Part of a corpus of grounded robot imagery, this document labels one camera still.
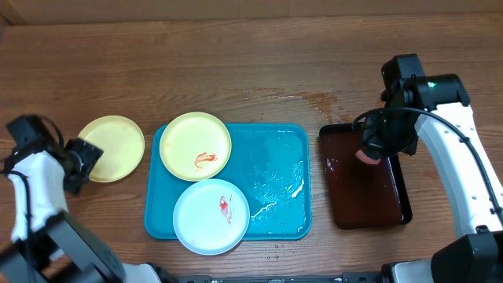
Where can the light blue plate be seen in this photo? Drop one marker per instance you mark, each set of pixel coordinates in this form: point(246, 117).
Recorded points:
point(211, 217)

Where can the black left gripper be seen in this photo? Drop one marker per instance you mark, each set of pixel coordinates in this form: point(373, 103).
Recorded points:
point(89, 152)

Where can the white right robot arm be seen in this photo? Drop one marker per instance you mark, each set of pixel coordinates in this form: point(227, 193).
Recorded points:
point(436, 109)

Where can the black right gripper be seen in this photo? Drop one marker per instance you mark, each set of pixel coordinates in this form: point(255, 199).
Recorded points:
point(377, 140)

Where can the teal plastic tray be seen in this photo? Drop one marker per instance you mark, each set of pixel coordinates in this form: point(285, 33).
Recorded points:
point(269, 163)

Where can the orange green sponge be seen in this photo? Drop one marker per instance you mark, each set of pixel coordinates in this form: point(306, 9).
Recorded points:
point(368, 156)

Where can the black tray with water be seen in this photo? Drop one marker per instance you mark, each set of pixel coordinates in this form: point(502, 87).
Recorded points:
point(361, 195)

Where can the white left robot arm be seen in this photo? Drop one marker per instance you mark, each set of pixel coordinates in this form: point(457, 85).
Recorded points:
point(50, 245)

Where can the yellow plate with sauce swirl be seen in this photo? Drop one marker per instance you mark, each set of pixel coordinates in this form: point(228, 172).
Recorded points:
point(195, 146)

